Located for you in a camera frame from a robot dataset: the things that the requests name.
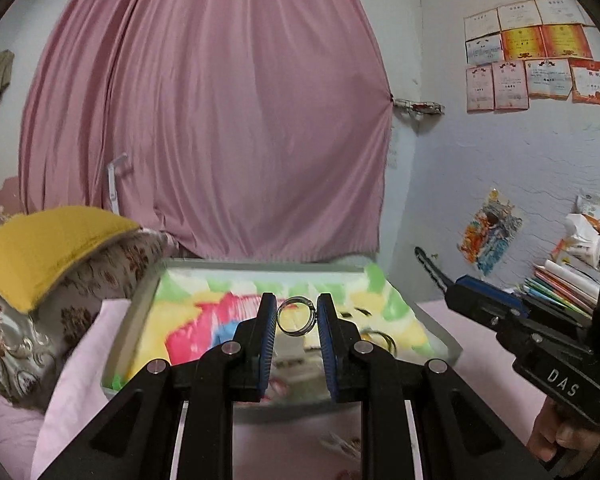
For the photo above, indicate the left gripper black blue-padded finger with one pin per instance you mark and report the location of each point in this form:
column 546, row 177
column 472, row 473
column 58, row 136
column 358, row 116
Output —
column 440, row 274
column 358, row 371
column 234, row 372

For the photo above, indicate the right hand on handle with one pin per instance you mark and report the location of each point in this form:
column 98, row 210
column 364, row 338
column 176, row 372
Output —
column 551, row 430

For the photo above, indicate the stack of books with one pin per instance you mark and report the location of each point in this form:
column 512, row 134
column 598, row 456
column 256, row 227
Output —
column 562, row 285

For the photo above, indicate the colourful cartoon cloth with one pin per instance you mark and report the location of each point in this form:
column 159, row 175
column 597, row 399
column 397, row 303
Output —
column 205, row 319

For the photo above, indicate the grey shallow cardboard box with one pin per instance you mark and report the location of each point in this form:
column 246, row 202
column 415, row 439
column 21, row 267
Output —
column 145, row 309

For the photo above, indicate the white plastic bag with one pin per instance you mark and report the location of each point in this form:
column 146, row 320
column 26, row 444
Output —
column 582, row 232

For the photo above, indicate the curtain tieback hook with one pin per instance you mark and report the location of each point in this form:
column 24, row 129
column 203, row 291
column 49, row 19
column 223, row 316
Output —
column 418, row 108

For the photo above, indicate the floral brocade pillow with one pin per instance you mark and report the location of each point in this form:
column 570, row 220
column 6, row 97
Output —
column 34, row 346

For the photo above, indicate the pink bed sheet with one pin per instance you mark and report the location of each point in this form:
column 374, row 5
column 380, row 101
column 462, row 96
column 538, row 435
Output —
column 30, row 440

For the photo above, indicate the yellow pillow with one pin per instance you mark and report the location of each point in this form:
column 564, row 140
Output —
column 38, row 250

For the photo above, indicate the pink curtain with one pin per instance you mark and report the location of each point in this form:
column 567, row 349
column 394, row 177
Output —
column 249, row 129

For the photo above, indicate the colourful cartoon wall sticker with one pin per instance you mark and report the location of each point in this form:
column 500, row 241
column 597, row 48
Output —
column 490, row 232

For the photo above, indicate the white window handle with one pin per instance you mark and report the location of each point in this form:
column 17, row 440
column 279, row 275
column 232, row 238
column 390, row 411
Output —
column 112, row 182

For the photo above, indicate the wall certificates group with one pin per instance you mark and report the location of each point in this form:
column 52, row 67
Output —
column 526, row 50

